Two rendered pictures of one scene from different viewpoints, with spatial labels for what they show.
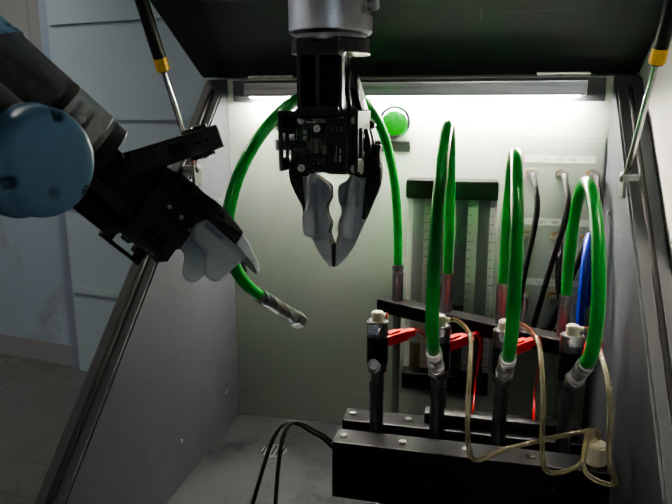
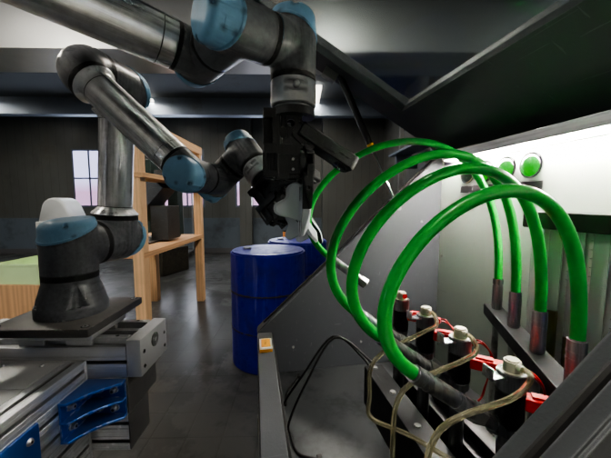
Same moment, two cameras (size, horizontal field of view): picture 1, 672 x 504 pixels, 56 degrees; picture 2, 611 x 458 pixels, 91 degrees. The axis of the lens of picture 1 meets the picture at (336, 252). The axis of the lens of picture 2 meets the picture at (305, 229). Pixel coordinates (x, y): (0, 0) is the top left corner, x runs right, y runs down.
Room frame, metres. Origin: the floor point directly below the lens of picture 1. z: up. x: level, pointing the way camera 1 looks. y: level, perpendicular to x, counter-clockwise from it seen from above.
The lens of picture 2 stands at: (0.42, -0.48, 1.31)
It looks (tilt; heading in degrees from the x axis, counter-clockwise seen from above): 5 degrees down; 68
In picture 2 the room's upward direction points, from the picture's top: straight up
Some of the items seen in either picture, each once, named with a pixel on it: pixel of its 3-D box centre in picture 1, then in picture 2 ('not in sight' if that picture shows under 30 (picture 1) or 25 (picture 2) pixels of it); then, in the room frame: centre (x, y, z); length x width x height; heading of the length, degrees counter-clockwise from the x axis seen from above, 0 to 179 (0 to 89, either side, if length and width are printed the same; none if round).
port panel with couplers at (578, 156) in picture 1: (554, 235); not in sight; (0.99, -0.35, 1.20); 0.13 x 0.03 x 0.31; 77
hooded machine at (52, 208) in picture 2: not in sight; (66, 233); (-1.69, 6.84, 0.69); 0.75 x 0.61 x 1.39; 156
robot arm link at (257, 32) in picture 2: not in sight; (232, 31); (0.50, -0.01, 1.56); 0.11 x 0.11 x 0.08; 18
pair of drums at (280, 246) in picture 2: not in sight; (285, 291); (1.30, 2.15, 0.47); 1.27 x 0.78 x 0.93; 61
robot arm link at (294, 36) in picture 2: not in sight; (291, 47); (0.60, 0.00, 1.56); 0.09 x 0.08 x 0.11; 18
